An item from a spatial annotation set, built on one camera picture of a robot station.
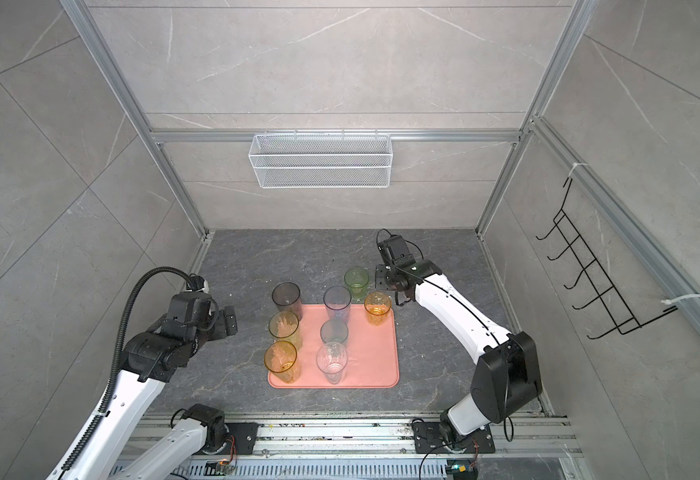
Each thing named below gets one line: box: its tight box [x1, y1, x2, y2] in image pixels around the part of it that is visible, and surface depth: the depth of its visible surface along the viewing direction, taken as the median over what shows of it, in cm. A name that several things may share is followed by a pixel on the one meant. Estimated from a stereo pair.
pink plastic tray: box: [268, 304, 400, 388], surface depth 88 cm
